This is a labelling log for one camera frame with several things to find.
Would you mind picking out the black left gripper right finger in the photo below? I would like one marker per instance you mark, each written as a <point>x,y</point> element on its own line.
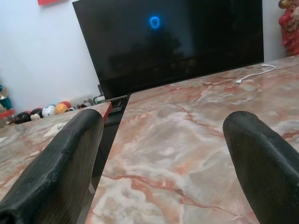
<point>264,163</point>

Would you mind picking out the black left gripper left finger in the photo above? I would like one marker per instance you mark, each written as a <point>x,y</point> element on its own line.
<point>53,168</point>

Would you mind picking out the white blue round toy ball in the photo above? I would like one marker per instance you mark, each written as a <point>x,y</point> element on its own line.
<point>48,111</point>

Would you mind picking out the black red round toy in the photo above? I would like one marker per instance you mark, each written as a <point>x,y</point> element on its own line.
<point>35,113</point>

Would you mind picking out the orange round toy ball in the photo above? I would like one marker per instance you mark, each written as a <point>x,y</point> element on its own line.
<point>61,108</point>

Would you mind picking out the white small box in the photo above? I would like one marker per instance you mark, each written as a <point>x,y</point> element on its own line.
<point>98,99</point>

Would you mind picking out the red figurine statue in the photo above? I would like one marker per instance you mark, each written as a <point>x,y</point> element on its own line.
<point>290,28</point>

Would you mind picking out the black flat television screen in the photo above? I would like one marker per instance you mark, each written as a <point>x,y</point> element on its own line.
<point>172,44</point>

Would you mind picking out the red wall picture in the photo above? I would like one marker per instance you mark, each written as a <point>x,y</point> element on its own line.
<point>48,2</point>

